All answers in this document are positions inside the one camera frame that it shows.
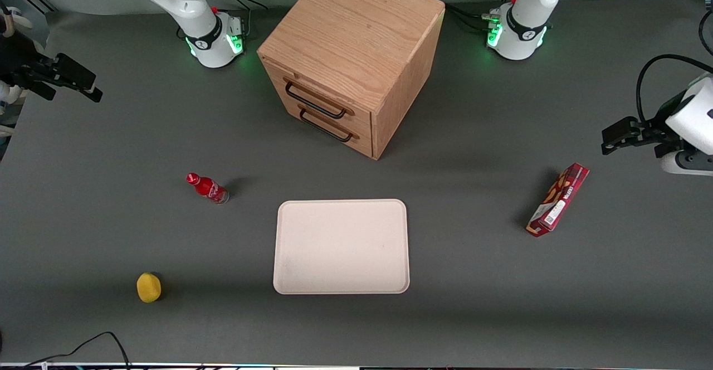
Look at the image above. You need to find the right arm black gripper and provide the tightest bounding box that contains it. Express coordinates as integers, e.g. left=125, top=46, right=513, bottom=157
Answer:
left=0, top=29, right=104, bottom=104

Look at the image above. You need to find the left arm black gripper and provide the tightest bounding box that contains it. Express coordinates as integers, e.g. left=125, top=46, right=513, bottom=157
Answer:
left=601, top=91, right=695, bottom=159

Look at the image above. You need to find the wooden drawer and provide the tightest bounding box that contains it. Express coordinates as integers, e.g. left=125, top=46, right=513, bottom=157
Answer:
left=276, top=94, right=373, bottom=158
left=263, top=58, right=373, bottom=137

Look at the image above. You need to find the oak wooden drawer cabinet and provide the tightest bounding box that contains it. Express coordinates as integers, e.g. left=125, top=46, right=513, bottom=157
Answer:
left=257, top=0, right=446, bottom=160

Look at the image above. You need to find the red snack box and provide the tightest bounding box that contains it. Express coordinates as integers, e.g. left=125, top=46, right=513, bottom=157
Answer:
left=526, top=163, right=590, bottom=238

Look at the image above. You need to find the small red soda bottle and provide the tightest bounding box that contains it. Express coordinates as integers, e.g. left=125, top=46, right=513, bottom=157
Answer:
left=186, top=173, right=229, bottom=205

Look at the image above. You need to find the yellow round sponge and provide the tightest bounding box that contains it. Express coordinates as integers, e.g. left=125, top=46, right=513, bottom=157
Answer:
left=136, top=272, right=162, bottom=304

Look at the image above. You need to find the beige rectangular tray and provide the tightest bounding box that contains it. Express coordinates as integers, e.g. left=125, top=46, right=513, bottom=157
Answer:
left=273, top=199, right=411, bottom=295

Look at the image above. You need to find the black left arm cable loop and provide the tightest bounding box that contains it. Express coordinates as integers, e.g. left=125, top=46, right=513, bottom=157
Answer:
left=637, top=54, right=713, bottom=126

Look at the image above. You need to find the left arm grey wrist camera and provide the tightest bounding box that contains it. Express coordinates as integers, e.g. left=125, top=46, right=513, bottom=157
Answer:
left=660, top=150, right=713, bottom=177

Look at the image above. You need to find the black hanging cable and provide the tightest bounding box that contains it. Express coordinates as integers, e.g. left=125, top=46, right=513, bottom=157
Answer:
left=699, top=9, right=713, bottom=56

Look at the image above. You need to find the black left arm base cable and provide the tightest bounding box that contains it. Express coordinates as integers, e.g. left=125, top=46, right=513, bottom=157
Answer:
left=448, top=11, right=499, bottom=33
left=445, top=3, right=502, bottom=21

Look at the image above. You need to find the black cable on table edge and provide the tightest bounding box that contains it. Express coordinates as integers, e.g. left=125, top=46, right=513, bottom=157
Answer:
left=0, top=332, right=130, bottom=370

